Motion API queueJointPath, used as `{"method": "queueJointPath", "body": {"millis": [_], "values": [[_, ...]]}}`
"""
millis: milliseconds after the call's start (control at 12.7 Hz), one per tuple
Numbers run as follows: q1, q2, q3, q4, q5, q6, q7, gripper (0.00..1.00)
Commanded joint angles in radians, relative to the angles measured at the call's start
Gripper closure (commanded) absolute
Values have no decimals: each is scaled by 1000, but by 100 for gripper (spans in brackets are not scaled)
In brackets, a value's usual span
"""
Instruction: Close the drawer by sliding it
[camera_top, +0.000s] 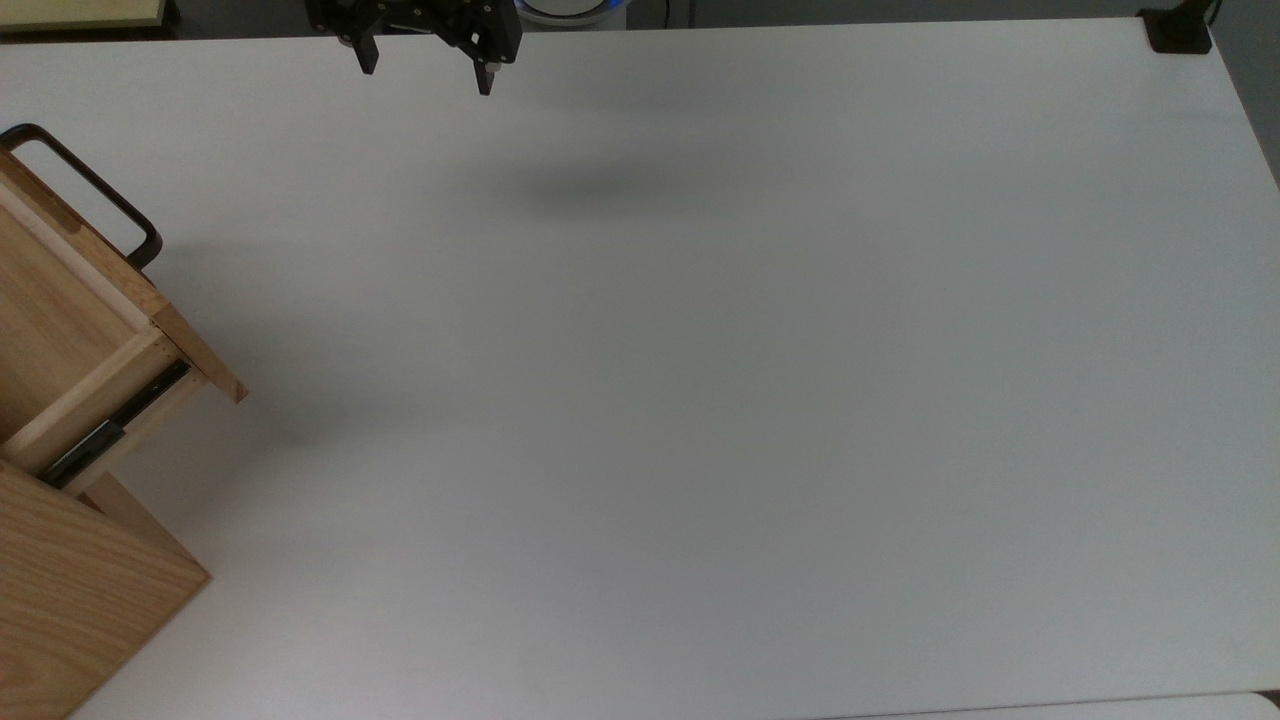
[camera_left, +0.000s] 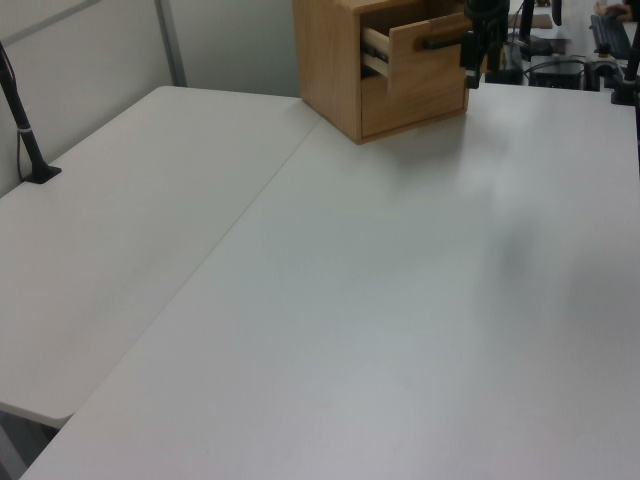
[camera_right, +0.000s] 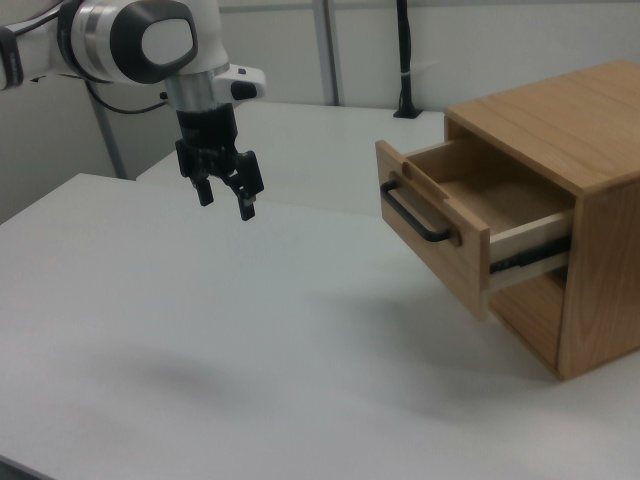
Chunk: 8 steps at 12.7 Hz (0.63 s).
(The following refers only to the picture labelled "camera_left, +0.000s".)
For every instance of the black background pole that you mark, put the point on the black background pole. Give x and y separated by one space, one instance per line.
525 20

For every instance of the black clamp stand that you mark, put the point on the black clamp stand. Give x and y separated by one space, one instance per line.
625 92

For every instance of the black camera on mount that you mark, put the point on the black camera on mount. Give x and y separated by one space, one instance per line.
471 50

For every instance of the black stand pole with base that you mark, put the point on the black stand pole with base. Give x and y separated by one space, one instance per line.
44 176

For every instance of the black keyboard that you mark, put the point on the black keyboard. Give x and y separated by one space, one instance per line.
610 35

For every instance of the black computer box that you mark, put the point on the black computer box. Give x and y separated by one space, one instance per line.
557 75

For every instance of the light wooden drawer cabinet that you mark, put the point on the light wooden drawer cabinet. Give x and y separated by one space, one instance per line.
325 60

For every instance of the grey metal partition post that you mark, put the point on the grey metal partition post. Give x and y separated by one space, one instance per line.
173 45

